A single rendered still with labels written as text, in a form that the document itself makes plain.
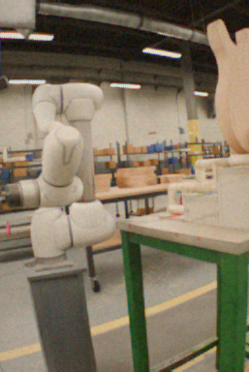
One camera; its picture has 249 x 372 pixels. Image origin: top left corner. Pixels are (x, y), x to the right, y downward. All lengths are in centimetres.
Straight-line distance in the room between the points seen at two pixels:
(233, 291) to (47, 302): 89
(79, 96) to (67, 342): 114
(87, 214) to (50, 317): 51
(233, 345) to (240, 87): 70
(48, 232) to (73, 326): 47
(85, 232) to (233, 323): 83
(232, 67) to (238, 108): 12
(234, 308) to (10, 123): 1159
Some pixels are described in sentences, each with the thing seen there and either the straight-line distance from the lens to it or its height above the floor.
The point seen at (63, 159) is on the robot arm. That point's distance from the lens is 86.
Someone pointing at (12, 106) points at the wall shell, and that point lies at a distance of 1222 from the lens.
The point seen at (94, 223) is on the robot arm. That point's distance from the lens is 142.
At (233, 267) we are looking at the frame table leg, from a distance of 79.
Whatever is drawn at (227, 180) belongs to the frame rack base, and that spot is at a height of 107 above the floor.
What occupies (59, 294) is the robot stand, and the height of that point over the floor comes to 59.
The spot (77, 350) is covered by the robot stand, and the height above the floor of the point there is 27.
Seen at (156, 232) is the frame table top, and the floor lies 92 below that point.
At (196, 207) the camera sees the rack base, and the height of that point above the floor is 98.
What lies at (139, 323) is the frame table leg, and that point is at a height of 51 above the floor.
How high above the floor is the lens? 112
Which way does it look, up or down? 3 degrees down
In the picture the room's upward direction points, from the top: 5 degrees counter-clockwise
